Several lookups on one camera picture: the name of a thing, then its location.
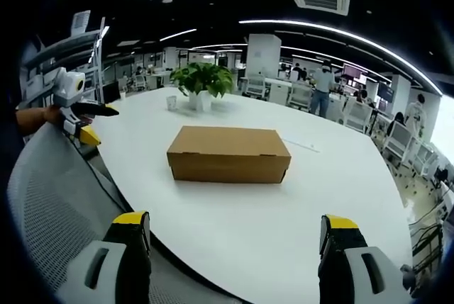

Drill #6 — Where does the white office chair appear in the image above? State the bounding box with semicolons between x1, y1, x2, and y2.
286;82;314;111
343;100;374;132
244;74;267;101
382;120;414;169

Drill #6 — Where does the brown cardboard shoe box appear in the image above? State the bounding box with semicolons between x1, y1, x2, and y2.
166;125;293;185

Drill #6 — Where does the long ceiling light strip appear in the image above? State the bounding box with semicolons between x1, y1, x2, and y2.
238;18;444;96

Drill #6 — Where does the grey mesh office chair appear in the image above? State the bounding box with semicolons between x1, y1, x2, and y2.
6;122;228;304

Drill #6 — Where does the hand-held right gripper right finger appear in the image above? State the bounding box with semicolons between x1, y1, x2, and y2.
317;213;413;304

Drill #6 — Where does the bundle of floor cables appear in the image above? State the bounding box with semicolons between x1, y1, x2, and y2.
407;208;448;286

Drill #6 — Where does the green potted plant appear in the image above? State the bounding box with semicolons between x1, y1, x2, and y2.
169;62;236;111

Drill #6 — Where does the black computer monitor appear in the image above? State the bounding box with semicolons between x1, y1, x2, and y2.
101;81;122;105

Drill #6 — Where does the white metal storage shelf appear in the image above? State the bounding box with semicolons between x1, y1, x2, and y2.
21;9;107;106

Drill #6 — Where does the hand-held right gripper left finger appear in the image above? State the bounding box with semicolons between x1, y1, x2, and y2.
57;210;153;304

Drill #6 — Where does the person's left hand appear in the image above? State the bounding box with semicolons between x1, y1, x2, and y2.
42;104;67;125

